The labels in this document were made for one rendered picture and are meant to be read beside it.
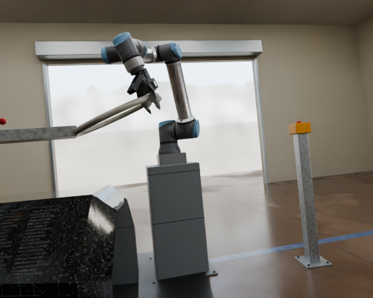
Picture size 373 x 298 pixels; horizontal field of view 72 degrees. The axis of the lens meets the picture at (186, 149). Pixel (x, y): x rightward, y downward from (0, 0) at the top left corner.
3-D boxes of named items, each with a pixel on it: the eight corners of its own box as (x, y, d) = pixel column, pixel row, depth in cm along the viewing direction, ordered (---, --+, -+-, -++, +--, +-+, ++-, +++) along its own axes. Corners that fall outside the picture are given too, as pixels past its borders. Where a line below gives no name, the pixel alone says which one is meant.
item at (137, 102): (75, 132, 103) (71, 125, 102) (70, 141, 147) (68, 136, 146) (174, 88, 123) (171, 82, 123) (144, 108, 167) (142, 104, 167)
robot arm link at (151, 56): (146, 48, 192) (95, 44, 130) (162, 45, 189) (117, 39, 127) (150, 64, 195) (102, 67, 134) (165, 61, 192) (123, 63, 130)
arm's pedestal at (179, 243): (148, 259, 233) (140, 165, 234) (201, 250, 242) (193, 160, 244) (151, 287, 184) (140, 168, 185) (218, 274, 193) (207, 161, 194)
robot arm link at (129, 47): (132, 31, 122) (122, 28, 113) (144, 56, 124) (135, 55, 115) (117, 41, 125) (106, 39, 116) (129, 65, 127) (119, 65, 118)
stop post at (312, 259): (333, 265, 191) (318, 119, 193) (307, 268, 189) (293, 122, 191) (317, 255, 211) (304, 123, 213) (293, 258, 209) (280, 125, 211)
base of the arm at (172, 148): (158, 154, 223) (157, 142, 223) (180, 152, 224) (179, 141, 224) (157, 154, 204) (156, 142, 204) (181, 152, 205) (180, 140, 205)
